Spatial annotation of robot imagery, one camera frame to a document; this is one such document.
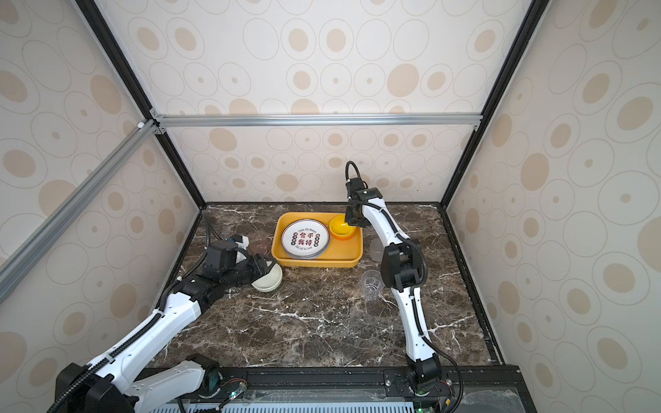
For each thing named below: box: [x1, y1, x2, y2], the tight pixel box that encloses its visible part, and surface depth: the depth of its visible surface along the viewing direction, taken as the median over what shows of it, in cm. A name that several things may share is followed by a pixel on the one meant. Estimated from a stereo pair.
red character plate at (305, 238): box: [280, 218, 331, 260], surface depth 105 cm
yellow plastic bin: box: [271, 211, 364, 269], surface depth 105 cm
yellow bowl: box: [328, 213, 357, 240], surface depth 108 cm
